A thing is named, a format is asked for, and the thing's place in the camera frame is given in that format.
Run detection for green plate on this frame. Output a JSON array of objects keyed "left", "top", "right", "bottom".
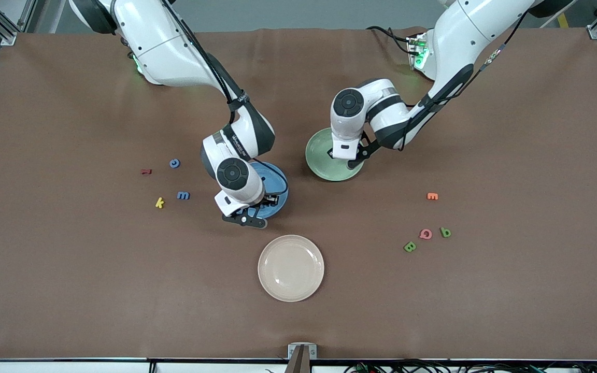
[{"left": 305, "top": 127, "right": 366, "bottom": 182}]

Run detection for blue plate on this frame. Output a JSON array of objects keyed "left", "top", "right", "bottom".
[{"left": 249, "top": 162, "right": 289, "bottom": 220}]

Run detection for beige pink plate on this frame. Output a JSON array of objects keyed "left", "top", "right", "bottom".
[{"left": 258, "top": 235, "right": 325, "bottom": 303}]

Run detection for dark brown pole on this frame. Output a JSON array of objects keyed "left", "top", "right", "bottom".
[{"left": 284, "top": 345, "right": 312, "bottom": 373}]

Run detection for brown table mat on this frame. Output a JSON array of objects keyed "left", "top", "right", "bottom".
[{"left": 0, "top": 27, "right": 597, "bottom": 361}]

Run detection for black base cable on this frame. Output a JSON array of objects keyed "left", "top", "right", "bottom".
[{"left": 366, "top": 25, "right": 414, "bottom": 55}]

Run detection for grey metal bracket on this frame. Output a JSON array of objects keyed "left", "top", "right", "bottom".
[{"left": 288, "top": 343, "right": 318, "bottom": 360}]

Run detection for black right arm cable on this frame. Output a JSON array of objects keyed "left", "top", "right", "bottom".
[{"left": 161, "top": 0, "right": 285, "bottom": 197}]

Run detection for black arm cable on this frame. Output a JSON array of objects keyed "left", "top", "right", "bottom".
[
  {"left": 161, "top": 0, "right": 285, "bottom": 197},
  {"left": 397, "top": 10, "right": 531, "bottom": 152}
]

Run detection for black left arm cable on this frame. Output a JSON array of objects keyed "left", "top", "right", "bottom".
[{"left": 397, "top": 10, "right": 531, "bottom": 152}]

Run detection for white table edge rail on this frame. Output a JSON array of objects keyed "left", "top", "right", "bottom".
[{"left": 0, "top": 358, "right": 597, "bottom": 373}]

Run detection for tangled black cables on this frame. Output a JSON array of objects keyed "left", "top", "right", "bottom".
[{"left": 344, "top": 355, "right": 597, "bottom": 373}]

